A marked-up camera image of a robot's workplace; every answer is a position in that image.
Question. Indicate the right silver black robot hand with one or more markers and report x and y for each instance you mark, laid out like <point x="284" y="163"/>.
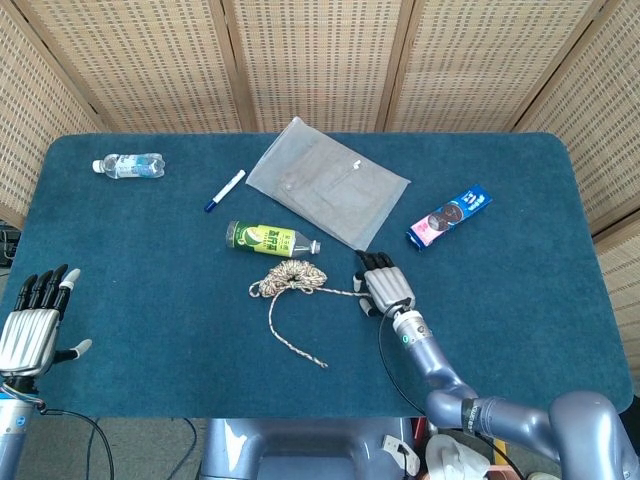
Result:
<point x="387" y="287"/>

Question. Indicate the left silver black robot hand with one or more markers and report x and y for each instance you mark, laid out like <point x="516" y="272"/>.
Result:
<point x="27" y="335"/>

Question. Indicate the clear water bottle blue label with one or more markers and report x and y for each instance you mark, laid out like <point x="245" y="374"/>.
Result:
<point x="132" y="166"/>

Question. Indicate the empty bottle green yellow label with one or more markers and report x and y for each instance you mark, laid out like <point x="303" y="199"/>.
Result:
<point x="265" y="238"/>

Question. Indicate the white marker pen blue cap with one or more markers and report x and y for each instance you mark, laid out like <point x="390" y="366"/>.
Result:
<point x="227" y="189"/>

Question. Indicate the black device beside table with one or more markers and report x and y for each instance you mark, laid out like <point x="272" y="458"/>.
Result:
<point x="7" y="245"/>

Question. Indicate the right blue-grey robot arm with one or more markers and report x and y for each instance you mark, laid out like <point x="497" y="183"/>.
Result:
<point x="435" y="360"/>

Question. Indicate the blue pink cookie package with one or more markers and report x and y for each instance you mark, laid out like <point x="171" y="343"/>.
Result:
<point x="447" y="217"/>

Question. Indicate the woven bamboo screen panel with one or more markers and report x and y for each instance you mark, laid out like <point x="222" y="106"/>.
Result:
<point x="30" y="125"/>
<point x="150" y="65"/>
<point x="320" y="60"/>
<point x="475" y="65"/>
<point x="610" y="125"/>
<point x="625" y="280"/>

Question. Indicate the blue-grey robot torso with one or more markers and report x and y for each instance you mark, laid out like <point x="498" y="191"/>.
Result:
<point x="305" y="450"/>

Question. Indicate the white crumpled plastic bag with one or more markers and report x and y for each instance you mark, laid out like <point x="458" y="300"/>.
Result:
<point x="455" y="460"/>

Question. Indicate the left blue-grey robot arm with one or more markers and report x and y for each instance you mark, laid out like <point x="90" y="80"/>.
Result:
<point x="15" y="430"/>

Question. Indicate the blue felt table cover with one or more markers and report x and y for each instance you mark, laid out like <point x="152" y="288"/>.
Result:
<point x="150" y="300"/>

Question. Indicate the translucent plastic zip bag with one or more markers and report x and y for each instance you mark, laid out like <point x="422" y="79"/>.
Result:
<point x="325" y="185"/>

